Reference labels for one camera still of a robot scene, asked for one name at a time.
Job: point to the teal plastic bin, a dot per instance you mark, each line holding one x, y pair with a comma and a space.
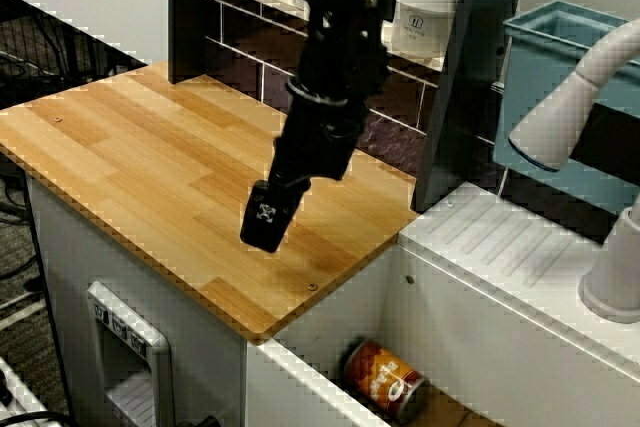
550, 52

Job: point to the black tiled backsplash shelf unit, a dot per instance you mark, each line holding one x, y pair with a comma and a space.
465, 97

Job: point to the white toy sink basin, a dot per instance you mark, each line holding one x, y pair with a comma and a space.
475, 307

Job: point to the white toy kitchen cabinet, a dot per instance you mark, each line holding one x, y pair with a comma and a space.
70, 247

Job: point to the white power strip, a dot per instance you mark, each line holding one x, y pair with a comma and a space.
20, 397

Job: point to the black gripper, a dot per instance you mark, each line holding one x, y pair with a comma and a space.
312, 147

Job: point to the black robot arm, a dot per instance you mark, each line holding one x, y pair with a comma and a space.
340, 32

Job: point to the grey dispenser panel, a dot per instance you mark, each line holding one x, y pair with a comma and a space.
127, 352

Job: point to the orange beans can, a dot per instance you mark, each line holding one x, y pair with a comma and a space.
387, 382

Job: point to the grey toy faucet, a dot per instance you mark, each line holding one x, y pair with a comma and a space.
565, 112

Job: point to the white round storage jar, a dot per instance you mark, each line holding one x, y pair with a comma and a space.
425, 17

